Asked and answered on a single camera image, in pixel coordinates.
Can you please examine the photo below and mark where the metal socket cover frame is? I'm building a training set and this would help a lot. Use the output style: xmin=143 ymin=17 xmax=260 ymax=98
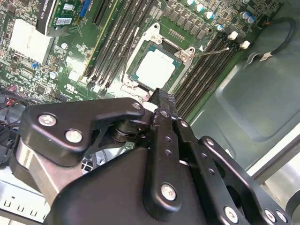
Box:
xmin=120 ymin=81 xmax=152 ymax=98

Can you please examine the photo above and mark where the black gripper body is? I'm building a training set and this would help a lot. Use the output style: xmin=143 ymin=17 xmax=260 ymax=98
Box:
xmin=44 ymin=146 xmax=223 ymax=225

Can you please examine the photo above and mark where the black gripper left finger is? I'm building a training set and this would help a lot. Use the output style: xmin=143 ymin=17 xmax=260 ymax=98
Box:
xmin=19 ymin=88 xmax=184 ymax=221

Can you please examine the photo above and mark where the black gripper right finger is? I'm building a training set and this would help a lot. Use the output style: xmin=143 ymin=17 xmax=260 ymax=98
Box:
xmin=164 ymin=93 xmax=293 ymax=225

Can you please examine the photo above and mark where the silver CPU green edge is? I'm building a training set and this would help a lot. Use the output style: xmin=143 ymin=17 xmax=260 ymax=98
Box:
xmin=132 ymin=44 xmax=183 ymax=91

